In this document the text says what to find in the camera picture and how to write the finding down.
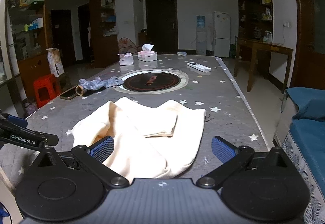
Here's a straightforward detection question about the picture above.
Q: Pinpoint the dark smartphone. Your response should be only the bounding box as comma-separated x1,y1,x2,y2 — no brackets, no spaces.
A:
60,86,82,101

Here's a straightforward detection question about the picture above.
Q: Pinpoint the white water dispenser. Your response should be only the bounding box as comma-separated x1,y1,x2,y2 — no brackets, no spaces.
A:
196,28,207,56

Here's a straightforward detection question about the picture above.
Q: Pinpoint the wooden desk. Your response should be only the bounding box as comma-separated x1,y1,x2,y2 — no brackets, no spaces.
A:
234,37,294,94

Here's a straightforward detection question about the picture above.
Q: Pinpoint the blue knitted glove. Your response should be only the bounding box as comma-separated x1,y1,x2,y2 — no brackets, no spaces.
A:
76,76,125,97

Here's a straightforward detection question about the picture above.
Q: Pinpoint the grey star-patterned tablecloth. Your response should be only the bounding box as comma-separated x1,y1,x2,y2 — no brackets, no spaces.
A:
0,55,270,214

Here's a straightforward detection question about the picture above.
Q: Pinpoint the dark hallway door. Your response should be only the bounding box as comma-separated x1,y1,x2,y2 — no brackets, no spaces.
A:
51,10,73,67

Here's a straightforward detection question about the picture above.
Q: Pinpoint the brown glazed wooden door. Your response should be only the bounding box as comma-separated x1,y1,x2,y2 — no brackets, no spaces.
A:
292,0,325,89

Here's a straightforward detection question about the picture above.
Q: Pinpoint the blue white box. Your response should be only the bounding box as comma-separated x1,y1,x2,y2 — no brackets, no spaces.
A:
27,17,43,30

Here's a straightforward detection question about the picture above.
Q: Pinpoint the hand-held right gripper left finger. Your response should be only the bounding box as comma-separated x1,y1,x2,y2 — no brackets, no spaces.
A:
27,136,130,188

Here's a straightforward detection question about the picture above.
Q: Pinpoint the pink white tissue box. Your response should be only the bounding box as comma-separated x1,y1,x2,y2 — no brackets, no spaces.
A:
137,44,157,62

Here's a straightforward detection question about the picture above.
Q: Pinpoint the dark wooden door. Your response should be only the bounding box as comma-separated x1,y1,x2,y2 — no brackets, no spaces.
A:
145,0,178,54

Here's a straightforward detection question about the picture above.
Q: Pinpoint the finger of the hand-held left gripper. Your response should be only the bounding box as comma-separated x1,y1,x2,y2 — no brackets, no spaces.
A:
34,133,59,152
0,112,28,128

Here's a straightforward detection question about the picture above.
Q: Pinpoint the pink tissue pack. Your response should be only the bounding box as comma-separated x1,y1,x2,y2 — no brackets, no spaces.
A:
117,53,134,66

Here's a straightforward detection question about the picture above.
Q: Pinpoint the round black induction hob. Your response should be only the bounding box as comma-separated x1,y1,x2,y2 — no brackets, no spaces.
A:
113,69,190,93

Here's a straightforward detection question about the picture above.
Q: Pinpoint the white refrigerator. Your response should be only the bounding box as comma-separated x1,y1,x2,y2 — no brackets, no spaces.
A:
212,11,231,58

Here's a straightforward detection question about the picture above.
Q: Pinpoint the red plastic stool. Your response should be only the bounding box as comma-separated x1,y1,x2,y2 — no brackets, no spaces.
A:
33,73,61,109

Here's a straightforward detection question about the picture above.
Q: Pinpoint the blue sofa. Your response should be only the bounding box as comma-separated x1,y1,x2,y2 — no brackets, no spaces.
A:
273,87,325,224

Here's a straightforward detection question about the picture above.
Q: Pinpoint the blue cushion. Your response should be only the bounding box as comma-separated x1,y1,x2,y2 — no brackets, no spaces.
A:
281,87,325,121

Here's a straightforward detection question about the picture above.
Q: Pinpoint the dark wooden shelf cabinet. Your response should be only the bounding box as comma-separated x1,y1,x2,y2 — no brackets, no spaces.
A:
238,0,273,44

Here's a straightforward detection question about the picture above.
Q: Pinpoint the pink patterned cushion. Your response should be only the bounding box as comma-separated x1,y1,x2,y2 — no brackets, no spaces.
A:
117,38,140,56

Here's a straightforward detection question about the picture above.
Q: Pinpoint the cream shirt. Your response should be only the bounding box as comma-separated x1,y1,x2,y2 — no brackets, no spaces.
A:
72,97,206,179

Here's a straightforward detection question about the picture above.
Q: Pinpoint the wooden arched shelf unit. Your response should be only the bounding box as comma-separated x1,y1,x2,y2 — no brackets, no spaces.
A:
0,0,120,113

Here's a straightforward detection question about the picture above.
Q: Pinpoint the white paper sack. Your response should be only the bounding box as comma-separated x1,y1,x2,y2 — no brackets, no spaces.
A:
46,48,64,77

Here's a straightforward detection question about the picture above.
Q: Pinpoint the white remote control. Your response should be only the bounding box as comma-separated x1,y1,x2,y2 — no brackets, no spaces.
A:
187,62,211,72

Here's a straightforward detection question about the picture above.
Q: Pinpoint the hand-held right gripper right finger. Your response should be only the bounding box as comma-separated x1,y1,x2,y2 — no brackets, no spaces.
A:
197,136,299,188

